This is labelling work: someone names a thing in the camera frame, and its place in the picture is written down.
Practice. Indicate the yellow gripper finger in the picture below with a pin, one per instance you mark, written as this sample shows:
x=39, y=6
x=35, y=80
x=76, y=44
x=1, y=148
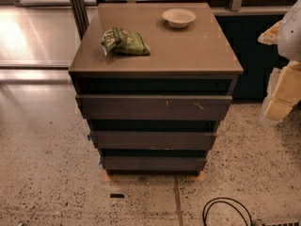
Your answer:
x=283, y=91
x=270, y=36

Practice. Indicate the brown drawer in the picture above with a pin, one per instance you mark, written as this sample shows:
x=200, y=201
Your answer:
x=154, y=107
x=153, y=140
x=153, y=163

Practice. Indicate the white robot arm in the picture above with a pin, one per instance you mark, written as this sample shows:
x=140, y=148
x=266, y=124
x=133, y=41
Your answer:
x=289, y=39

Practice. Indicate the brown drawer cabinet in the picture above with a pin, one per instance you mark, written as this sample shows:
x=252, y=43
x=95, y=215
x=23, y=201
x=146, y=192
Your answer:
x=196, y=60

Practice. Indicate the brown top drawer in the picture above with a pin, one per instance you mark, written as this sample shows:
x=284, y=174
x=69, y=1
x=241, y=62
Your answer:
x=154, y=107

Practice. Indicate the brown bottom drawer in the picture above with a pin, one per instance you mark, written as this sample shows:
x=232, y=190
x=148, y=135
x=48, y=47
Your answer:
x=153, y=163

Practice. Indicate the white bowl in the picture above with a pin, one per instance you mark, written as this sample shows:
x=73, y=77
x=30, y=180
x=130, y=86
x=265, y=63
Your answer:
x=179, y=17

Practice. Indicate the grey power strip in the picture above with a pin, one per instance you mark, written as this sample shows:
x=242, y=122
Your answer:
x=277, y=222

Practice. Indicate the green chip bag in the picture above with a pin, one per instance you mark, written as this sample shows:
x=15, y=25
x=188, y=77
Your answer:
x=123, y=41

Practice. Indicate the black floor tape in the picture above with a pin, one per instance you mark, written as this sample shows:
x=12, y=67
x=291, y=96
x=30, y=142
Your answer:
x=117, y=196

